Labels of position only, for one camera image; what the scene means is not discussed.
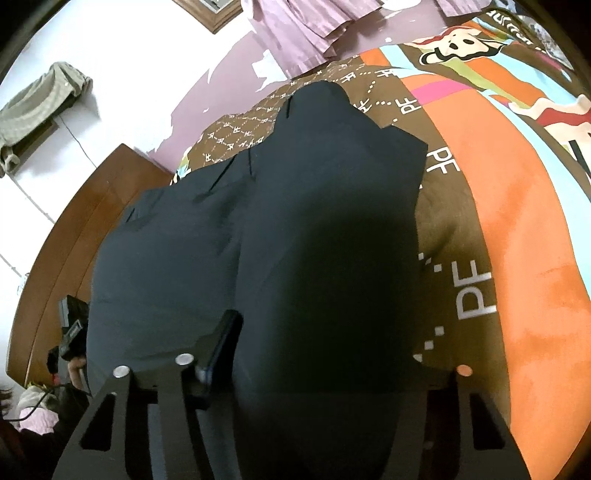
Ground grey-green hanging cloth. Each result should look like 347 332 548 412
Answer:
0 62 94 179

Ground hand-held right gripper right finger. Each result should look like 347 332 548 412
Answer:
400 355 533 480

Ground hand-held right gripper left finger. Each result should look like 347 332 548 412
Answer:
51 309 245 480

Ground pink cloth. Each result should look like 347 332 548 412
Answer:
16 385 62 435

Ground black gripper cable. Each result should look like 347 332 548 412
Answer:
8 364 89 422

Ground dark patterned cloth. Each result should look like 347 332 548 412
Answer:
530 22 576 71

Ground person's left hand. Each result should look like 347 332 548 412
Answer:
68 359 89 396

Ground black pants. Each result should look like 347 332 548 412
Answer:
85 80 428 480

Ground wooden bed headboard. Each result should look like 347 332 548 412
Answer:
4 143 174 389

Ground thin wall cable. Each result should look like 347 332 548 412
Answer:
59 114 101 172

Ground purple curtain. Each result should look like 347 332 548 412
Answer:
240 0 385 77
436 0 496 17

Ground colourful printed blanket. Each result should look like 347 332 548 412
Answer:
172 8 591 480

